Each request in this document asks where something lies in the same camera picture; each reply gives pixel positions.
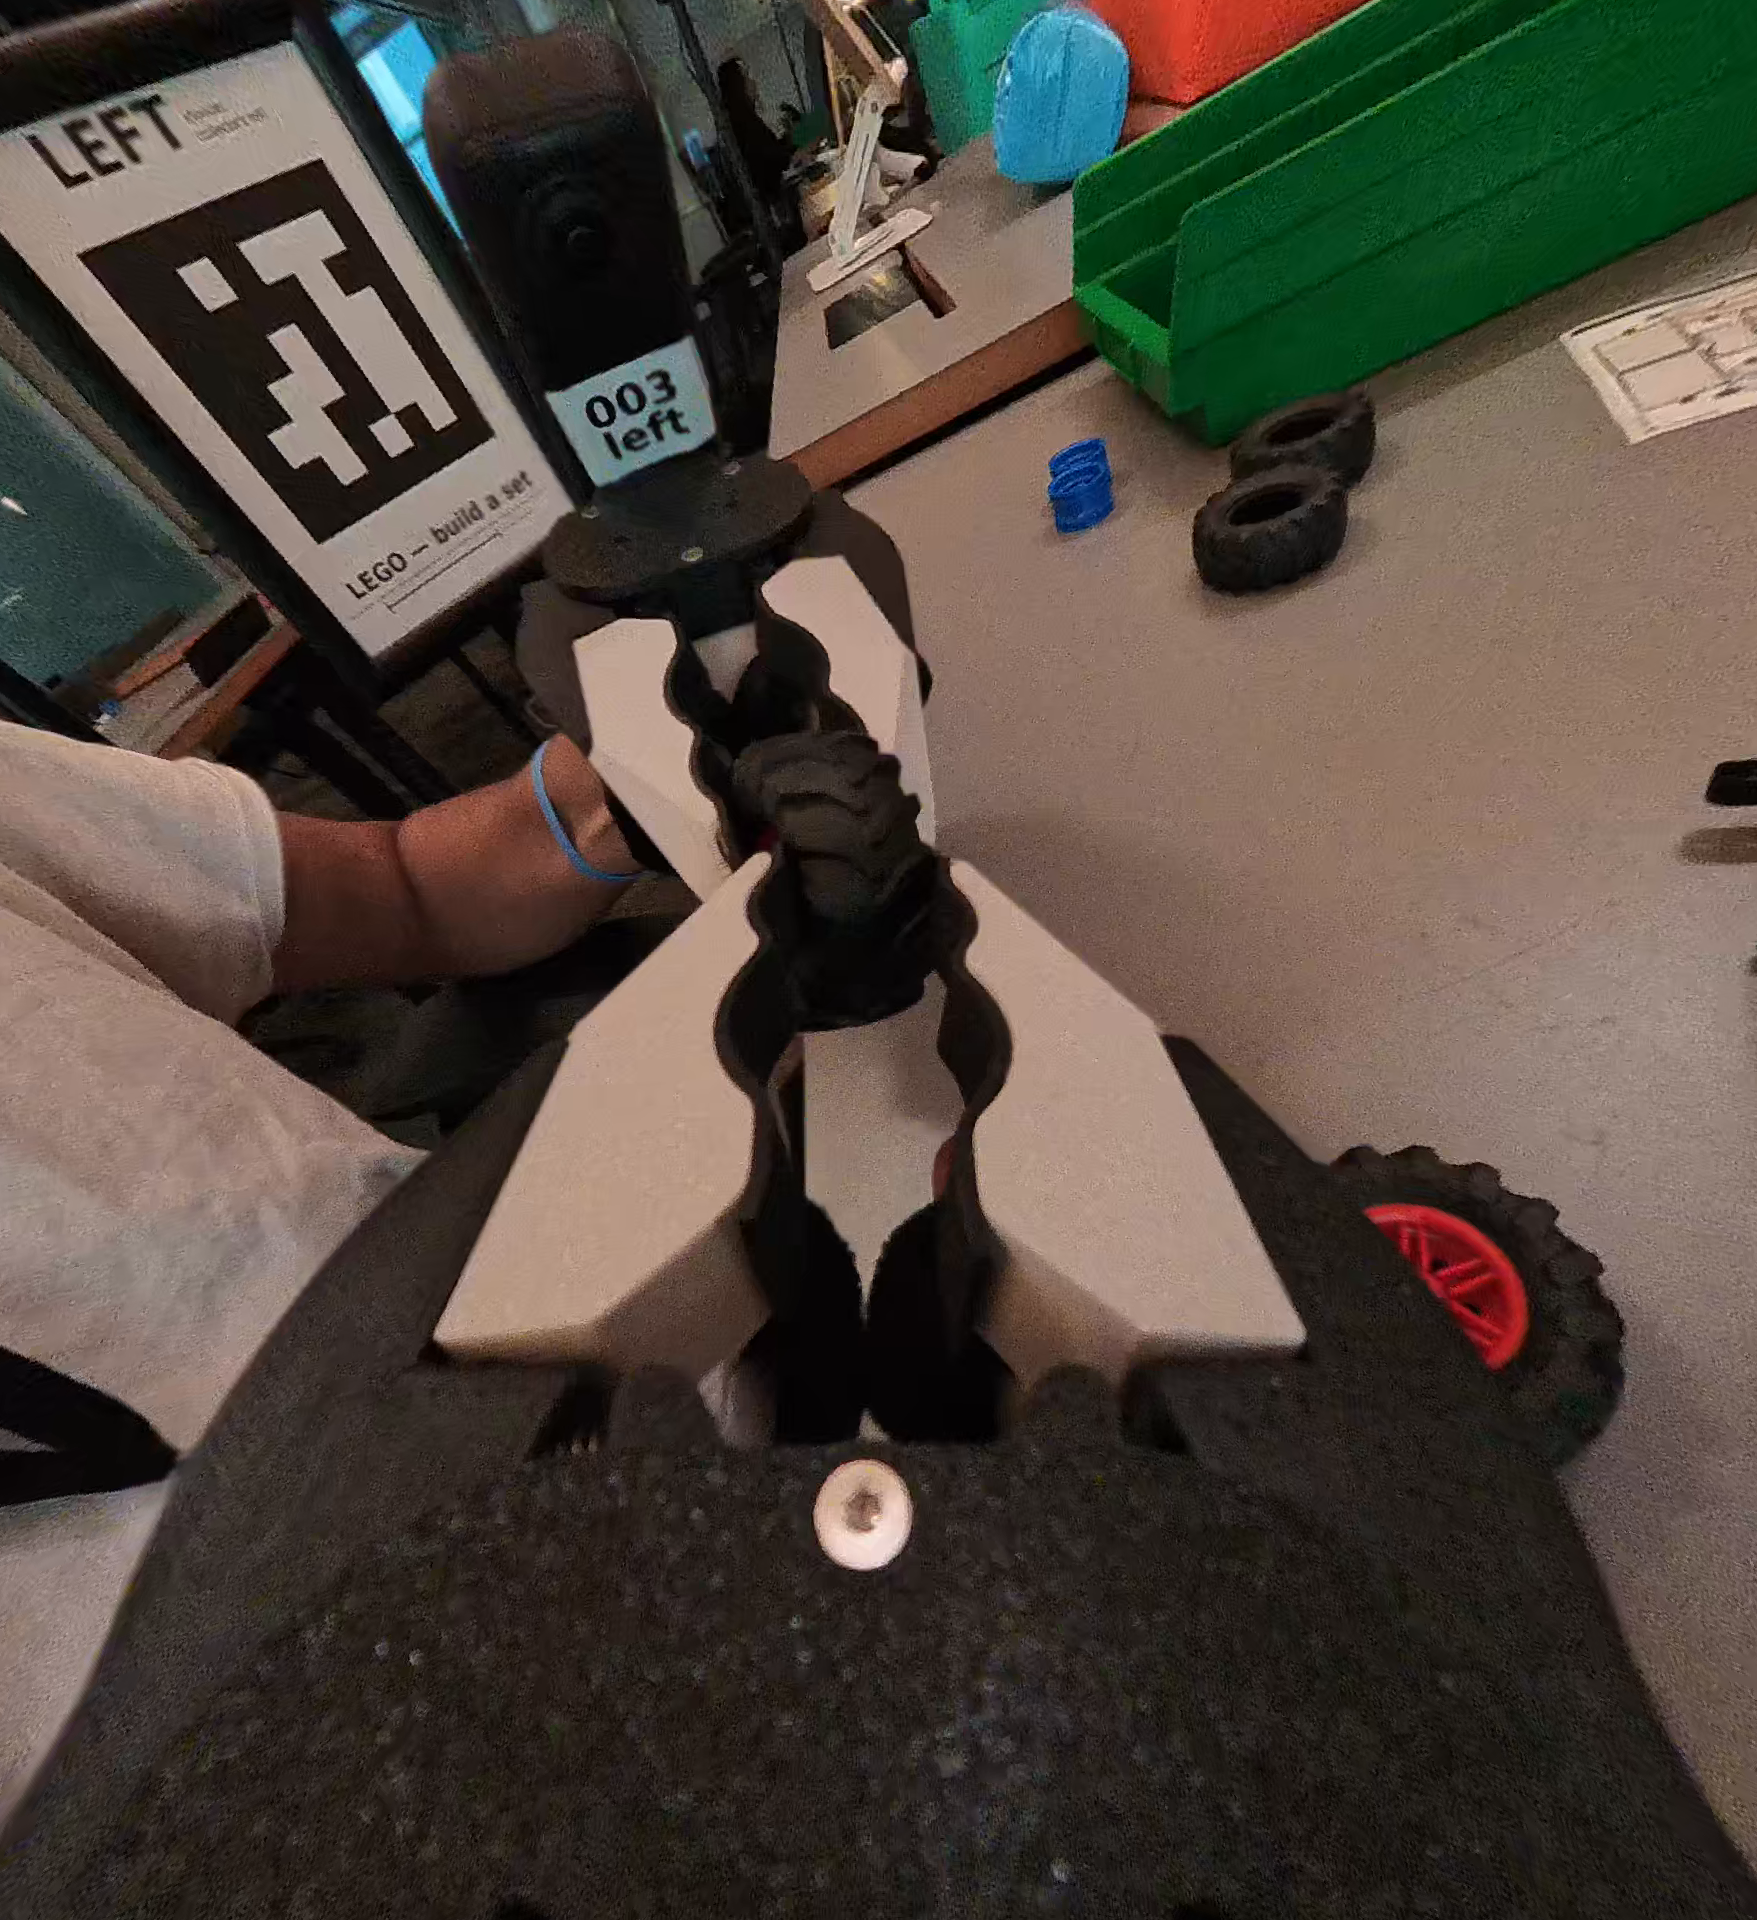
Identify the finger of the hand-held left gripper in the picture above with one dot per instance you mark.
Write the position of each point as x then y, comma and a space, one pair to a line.
861, 657
630, 732

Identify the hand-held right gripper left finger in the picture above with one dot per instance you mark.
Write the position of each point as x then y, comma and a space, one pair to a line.
624, 1169

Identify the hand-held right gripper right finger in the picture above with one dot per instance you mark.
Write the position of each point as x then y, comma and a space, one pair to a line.
1119, 1185

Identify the black rubber toy tire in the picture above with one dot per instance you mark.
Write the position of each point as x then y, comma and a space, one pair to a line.
848, 841

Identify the blue wristband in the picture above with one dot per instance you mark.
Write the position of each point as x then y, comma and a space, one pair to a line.
547, 795

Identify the blue toy wheel rim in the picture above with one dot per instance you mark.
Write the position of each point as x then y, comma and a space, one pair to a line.
1083, 489

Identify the wooden board white stand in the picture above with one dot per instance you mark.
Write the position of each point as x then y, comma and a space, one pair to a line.
861, 195

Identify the black toy wheel red rim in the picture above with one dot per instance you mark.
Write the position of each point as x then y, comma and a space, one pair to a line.
1465, 1272

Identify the black framed marker sign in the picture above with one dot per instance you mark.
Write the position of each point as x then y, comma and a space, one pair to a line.
219, 312

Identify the loose black toy tire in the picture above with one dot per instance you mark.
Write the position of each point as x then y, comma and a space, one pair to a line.
1349, 433
1224, 557

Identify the green carry bag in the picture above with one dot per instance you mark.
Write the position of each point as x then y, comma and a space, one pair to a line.
968, 77

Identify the light blue plastic bag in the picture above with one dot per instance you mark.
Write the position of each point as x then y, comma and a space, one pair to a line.
1058, 98

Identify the orange plastic bin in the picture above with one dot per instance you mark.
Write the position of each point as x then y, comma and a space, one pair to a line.
1224, 43

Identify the green plastic bin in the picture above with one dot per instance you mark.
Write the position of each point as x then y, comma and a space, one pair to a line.
1419, 195

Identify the printed instruction sheet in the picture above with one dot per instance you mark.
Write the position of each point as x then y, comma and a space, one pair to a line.
1721, 346

